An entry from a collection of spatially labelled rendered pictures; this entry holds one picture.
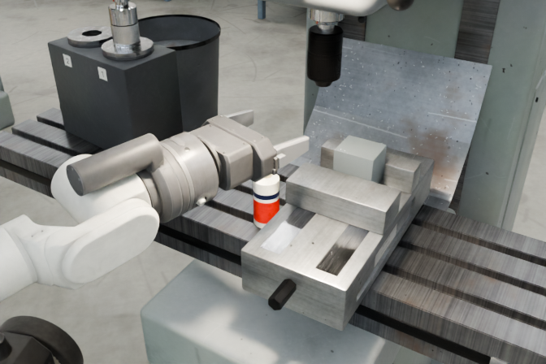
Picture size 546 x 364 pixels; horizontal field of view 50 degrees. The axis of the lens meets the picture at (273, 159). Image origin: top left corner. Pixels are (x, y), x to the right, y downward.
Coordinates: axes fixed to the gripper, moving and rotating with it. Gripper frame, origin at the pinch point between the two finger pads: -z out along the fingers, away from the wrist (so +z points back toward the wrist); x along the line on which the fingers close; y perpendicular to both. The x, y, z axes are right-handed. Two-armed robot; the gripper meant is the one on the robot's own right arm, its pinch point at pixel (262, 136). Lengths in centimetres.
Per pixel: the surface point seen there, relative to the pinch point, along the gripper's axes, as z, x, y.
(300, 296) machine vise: 5.9, -13.1, 15.6
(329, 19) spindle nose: -10.2, -1.8, -13.9
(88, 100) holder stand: 2.4, 44.2, 9.0
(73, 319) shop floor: -6, 102, 115
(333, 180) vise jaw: -7.9, -6.1, 7.7
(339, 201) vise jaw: -5.4, -9.3, 8.3
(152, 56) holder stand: -6.1, 34.4, 0.0
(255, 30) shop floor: -260, 285, 115
